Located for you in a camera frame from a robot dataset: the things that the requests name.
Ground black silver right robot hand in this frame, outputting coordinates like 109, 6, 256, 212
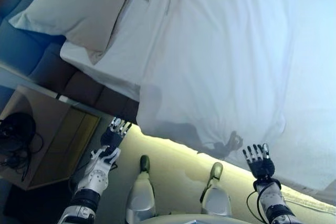
241, 142, 276, 180

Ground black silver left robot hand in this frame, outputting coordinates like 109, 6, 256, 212
101, 118, 132, 154

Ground white duvet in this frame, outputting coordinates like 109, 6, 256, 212
136, 0, 336, 190

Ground white bed sheet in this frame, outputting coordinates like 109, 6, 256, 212
59, 0, 190, 101

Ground wooden nightstand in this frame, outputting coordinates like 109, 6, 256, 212
0, 84, 102, 190

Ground silver right robot leg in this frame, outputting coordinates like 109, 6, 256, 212
201, 162, 232, 216

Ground silver robot leg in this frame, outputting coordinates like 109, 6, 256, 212
125, 155, 155, 222
201, 162, 232, 216

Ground silver left robot leg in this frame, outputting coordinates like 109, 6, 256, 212
125, 155, 155, 222

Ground silver robot torso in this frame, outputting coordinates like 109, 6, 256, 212
136, 213, 253, 224

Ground large beige pillow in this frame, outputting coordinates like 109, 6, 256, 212
7, 0, 140, 65

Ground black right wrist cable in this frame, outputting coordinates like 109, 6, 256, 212
246, 191, 263, 219

